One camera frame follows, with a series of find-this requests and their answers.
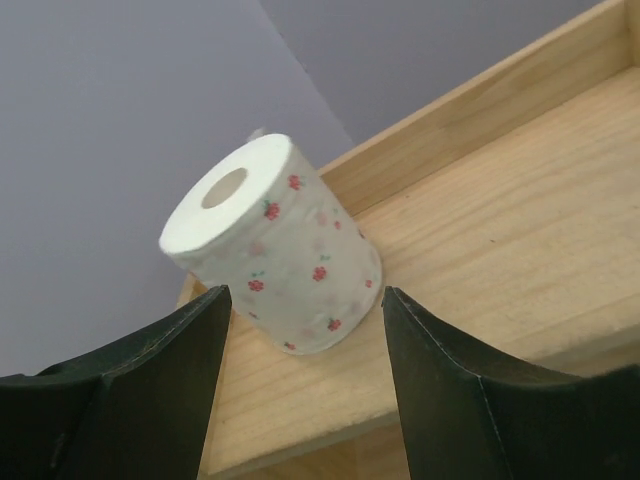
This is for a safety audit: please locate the white floral toilet paper roll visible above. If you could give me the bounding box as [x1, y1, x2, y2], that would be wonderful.
[159, 133, 383, 355]

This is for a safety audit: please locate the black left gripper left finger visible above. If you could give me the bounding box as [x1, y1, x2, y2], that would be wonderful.
[1, 286, 232, 479]

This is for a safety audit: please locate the light wooden two-tier shelf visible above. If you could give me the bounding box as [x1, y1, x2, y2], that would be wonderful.
[200, 1, 639, 479]

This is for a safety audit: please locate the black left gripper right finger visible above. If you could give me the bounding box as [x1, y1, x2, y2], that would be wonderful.
[382, 287, 639, 479]

